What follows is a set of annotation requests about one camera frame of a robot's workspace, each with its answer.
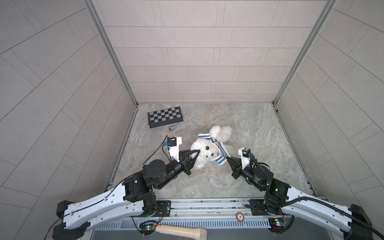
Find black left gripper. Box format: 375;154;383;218
151;149;199;191

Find blue white striped knit sweater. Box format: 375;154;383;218
198;134;230;166

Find white plush teddy bear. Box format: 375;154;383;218
191;126;232;169

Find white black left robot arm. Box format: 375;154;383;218
52;150;200;240

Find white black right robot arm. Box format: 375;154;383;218
227;155;383;240

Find folded black chess board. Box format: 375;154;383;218
148;107;184;129

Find red round sticker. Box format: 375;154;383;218
236;212;245;223

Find right green circuit board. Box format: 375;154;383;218
268;218;286;233

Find green circuit board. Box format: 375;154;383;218
268;218;286;233
139;221;158;236

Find left green circuit board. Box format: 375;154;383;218
139;221;158;236

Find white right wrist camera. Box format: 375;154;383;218
238;148;253;170

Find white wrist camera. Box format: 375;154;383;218
238;148;253;170
164;137;182;162

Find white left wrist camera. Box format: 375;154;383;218
164;137;182;162

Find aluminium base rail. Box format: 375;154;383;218
95;198;298;230

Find black corrugated cable conduit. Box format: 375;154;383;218
250;155;384;240

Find beige wooden handle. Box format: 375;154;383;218
155;225;208;240

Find aluminium corner frame post left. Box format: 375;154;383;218
83;0;139;106

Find aluminium corner frame post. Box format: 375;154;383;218
272;0;338;106
83;0;139;106

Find aluminium corner frame post right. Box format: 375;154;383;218
272;0;338;106

